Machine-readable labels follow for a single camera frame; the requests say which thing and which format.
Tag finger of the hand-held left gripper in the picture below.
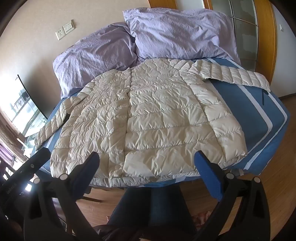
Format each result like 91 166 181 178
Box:
22 147 51 179

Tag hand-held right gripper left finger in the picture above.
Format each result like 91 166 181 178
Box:
23 152 100 241

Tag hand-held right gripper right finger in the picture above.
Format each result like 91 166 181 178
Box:
194 151 278 241

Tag cream quilted puffer jacket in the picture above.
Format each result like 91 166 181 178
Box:
34 58 271 188

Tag black framed glass screen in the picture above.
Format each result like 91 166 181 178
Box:
9 74 49 138

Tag person's blue trousers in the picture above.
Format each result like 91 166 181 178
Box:
107 185 197 241

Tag blue white-striped bed sheet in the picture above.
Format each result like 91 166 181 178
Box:
35 57 292 193

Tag lilac crinkled pillow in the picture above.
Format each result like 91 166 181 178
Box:
122 7 241 66
53 22 140 99

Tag frosted glass door panel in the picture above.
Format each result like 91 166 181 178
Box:
211 0 258 70

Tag white wall light switch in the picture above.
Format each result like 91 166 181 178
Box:
63 20 75 35

